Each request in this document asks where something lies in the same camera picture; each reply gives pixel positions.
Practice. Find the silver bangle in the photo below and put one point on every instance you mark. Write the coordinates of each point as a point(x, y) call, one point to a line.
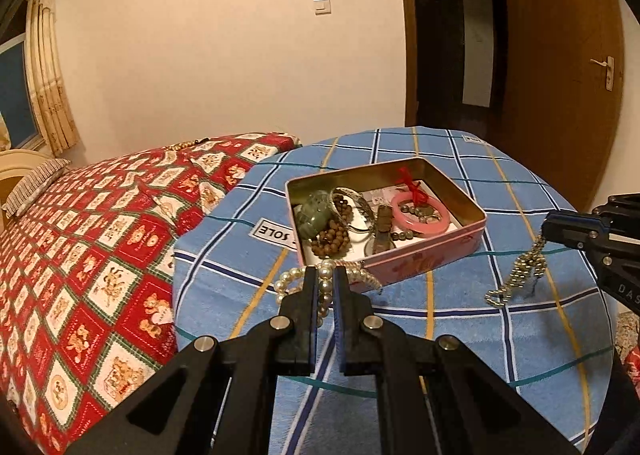
point(362, 202)

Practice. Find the pink tin box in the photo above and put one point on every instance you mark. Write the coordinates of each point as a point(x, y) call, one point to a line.
point(425, 257)

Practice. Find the red patterned quilt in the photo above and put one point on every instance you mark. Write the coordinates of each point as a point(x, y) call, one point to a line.
point(100, 260)

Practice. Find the striped pillow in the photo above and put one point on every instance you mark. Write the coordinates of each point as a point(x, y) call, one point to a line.
point(35, 182)

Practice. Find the white light switch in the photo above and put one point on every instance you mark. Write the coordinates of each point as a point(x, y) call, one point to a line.
point(322, 6)

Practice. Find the pink bangle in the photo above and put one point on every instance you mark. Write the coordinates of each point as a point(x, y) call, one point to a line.
point(400, 217)

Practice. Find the wooden door frame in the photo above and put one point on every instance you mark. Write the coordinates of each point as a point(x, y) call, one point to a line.
point(406, 35)

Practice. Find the red knot tassel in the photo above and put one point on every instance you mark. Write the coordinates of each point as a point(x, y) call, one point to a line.
point(407, 177)

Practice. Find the blue plaid cloth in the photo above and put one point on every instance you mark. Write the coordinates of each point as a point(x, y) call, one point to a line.
point(450, 335)

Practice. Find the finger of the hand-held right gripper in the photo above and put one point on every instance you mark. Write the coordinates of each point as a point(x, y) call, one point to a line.
point(570, 230)
point(622, 205)

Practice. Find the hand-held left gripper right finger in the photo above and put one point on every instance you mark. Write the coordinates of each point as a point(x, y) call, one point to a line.
point(340, 315)

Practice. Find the window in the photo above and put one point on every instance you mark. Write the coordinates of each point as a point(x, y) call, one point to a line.
point(17, 95)

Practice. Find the red patterned cloth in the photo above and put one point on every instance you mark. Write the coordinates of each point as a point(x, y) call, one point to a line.
point(630, 350)

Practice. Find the green jade bangle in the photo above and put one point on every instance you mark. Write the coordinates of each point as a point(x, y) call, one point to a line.
point(312, 220)

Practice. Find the wooden door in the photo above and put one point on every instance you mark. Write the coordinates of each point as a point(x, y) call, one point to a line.
point(550, 85)

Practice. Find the narrow beige floral curtain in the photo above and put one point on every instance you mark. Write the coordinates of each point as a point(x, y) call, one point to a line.
point(50, 85)

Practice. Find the cream bed headboard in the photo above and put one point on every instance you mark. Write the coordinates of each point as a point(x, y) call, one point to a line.
point(20, 160)

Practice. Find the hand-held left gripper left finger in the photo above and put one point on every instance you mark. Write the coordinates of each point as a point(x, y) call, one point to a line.
point(314, 315)

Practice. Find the printed paper sheet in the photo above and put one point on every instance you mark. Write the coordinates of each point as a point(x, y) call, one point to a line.
point(375, 195)

